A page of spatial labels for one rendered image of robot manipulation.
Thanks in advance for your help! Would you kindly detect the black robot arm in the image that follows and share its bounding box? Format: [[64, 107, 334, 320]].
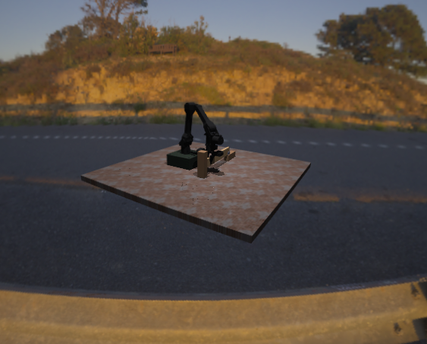
[[179, 103, 224, 155]]

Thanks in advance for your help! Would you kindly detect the long wooden rail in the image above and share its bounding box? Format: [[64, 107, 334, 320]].
[[207, 147, 230, 167]]

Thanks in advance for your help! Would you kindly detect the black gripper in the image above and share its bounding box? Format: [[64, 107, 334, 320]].
[[196, 143, 224, 164]]

